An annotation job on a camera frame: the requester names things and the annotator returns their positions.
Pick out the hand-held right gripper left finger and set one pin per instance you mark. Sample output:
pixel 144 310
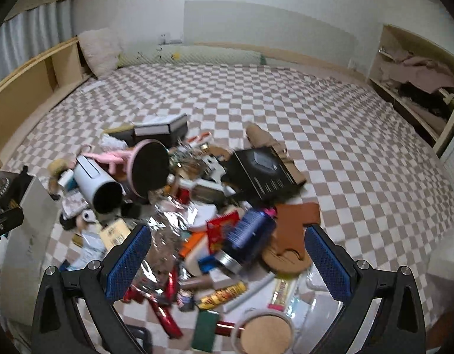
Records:
pixel 127 261

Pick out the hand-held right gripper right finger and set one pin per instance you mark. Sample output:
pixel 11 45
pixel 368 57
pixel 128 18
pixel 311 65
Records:
pixel 328 261

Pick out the white cardboard shoe box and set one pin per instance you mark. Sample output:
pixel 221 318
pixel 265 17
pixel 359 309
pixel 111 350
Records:
pixel 35 236

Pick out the yellow tissue pack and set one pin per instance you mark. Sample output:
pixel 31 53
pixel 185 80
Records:
pixel 114 233

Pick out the white blue mask packet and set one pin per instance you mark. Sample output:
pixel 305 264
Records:
pixel 85 256

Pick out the blue face mask packet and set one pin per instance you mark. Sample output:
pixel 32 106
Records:
pixel 300 309

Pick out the yellow pink candy packet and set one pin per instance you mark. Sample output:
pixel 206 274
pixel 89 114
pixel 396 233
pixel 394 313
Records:
pixel 282 293

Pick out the orange lighter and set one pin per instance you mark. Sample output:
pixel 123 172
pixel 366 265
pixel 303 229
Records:
pixel 192 245

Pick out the beige notepad block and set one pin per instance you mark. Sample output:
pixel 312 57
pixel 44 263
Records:
pixel 195 261

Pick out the taupe lipstick tube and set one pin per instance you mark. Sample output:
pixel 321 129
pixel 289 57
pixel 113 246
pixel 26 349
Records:
pixel 195 284

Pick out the blue plastic clip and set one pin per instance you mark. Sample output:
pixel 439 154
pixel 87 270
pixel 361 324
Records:
pixel 206 264

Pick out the blue bottle silver cap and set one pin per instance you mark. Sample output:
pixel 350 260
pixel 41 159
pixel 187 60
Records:
pixel 249 232

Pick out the white plastic comb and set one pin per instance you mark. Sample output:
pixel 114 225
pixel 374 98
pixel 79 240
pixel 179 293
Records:
pixel 249 297

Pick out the white oval case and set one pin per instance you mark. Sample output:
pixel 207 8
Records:
pixel 204 218

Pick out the white tumbler cup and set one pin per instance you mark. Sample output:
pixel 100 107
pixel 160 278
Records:
pixel 89 180

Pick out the red snack packet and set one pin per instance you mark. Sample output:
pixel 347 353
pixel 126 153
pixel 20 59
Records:
pixel 217 232

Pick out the pink round black-faced mirror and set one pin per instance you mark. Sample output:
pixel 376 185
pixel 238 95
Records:
pixel 150 167

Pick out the yellow printed lighter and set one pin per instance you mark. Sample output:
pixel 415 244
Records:
pixel 223 295

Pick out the green box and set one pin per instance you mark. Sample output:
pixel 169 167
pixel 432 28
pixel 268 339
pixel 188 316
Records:
pixel 205 332

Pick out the pink plastic stand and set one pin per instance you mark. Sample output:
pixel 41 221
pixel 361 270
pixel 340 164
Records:
pixel 109 156

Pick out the black printed carton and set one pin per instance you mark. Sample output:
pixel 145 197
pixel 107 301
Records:
pixel 264 173

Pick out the white grey pouch case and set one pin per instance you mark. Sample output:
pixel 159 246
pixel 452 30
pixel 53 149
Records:
pixel 212 191

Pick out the white tape roll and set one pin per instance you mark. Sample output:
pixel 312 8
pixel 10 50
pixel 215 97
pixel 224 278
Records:
pixel 237 333

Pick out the checkered beige white blanket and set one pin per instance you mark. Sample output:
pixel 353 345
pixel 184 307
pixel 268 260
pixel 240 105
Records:
pixel 322 136

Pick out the black white toy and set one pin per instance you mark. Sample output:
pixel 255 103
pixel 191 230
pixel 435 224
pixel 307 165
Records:
pixel 214 166

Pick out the wooden bedside shelf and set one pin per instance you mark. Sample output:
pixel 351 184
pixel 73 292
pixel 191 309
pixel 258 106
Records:
pixel 24 92

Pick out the small black box white label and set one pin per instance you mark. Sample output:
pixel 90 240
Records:
pixel 157 129

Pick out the wooden open closet shelf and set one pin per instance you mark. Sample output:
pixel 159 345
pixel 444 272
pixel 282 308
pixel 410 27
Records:
pixel 433 129

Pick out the grey white curtain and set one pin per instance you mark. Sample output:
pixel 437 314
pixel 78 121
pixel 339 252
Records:
pixel 31 33

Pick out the fluffy cream pillow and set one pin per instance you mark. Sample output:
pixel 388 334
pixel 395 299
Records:
pixel 100 51

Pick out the pile of clothes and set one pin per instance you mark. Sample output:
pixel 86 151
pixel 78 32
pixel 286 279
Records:
pixel 418 73

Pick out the long pale green bolster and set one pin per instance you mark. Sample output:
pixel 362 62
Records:
pixel 212 56

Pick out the wall power outlet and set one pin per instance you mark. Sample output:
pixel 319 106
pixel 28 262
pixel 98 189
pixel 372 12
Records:
pixel 171 38

